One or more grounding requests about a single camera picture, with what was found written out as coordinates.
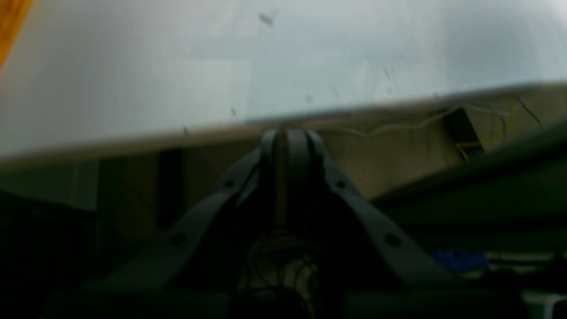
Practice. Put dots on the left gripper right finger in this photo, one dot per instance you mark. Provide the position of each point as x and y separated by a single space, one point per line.
360 247

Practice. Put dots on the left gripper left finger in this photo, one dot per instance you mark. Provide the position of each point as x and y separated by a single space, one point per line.
193 271

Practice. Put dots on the orange t-shirt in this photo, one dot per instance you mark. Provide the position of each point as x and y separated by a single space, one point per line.
12 15

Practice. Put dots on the blue box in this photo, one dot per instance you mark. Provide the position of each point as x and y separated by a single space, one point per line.
462 261

